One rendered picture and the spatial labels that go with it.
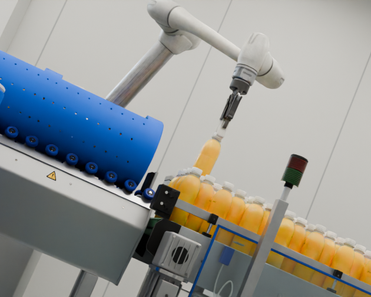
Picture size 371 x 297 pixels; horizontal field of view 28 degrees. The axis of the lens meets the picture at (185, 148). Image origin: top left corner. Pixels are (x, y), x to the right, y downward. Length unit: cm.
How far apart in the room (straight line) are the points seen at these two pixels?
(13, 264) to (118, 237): 70
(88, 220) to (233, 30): 339
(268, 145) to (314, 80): 62
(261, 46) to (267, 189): 272
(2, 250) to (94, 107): 86
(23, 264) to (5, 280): 9
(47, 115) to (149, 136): 36
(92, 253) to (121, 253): 10
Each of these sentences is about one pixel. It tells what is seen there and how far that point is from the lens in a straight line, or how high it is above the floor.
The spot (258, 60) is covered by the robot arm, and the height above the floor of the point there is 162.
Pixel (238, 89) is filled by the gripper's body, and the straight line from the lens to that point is 287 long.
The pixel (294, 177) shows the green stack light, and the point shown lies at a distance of 247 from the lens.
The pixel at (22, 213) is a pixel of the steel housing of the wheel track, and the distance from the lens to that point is 259.
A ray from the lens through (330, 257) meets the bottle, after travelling 281.
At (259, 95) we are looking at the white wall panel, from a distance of 563.
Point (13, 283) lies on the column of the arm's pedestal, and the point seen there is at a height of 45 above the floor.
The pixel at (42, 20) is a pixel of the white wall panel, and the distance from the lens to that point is 576.
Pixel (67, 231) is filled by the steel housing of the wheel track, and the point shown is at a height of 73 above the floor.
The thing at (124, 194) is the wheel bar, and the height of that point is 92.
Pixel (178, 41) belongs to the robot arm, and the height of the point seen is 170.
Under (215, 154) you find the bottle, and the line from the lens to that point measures 282.
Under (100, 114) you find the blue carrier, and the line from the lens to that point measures 260.
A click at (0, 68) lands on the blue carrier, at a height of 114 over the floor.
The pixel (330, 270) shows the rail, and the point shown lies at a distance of 273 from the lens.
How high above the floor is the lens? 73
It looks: 9 degrees up
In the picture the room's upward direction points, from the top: 23 degrees clockwise
